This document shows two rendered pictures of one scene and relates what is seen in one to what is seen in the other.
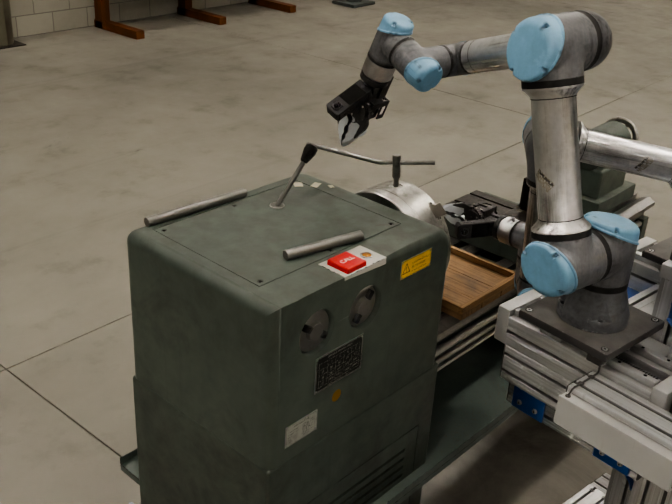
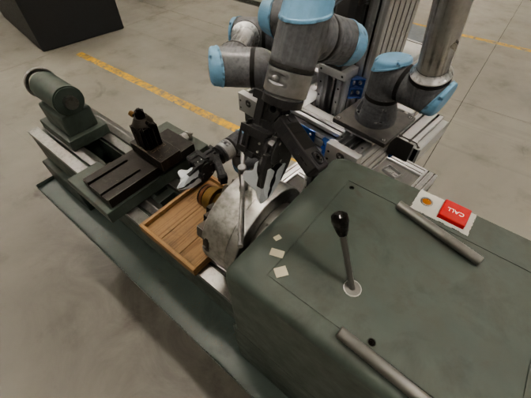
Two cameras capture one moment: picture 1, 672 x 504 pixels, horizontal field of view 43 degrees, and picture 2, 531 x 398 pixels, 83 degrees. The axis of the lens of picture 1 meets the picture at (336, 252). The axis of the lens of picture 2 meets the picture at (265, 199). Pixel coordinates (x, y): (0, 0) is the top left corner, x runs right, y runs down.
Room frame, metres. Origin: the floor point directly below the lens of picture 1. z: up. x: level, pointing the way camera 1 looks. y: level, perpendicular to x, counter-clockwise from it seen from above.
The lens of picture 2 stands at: (2.07, 0.39, 1.82)
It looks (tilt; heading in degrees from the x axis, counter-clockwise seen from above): 49 degrees down; 268
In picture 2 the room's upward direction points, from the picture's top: straight up
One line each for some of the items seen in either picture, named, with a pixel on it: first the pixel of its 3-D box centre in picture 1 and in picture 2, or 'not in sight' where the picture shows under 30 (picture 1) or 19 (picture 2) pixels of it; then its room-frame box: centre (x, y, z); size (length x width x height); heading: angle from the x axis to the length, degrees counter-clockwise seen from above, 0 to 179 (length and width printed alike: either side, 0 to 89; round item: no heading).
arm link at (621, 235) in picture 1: (604, 247); (389, 75); (1.61, -0.56, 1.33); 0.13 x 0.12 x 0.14; 128
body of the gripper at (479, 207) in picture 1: (487, 221); (207, 161); (2.25, -0.43, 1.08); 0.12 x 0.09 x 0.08; 46
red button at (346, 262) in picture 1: (346, 264); (453, 214); (1.60, -0.02, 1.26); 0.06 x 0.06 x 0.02; 49
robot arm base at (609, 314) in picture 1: (596, 295); (378, 105); (1.62, -0.56, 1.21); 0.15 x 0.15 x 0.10
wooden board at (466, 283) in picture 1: (441, 274); (202, 218); (2.29, -0.32, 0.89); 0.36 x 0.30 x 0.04; 49
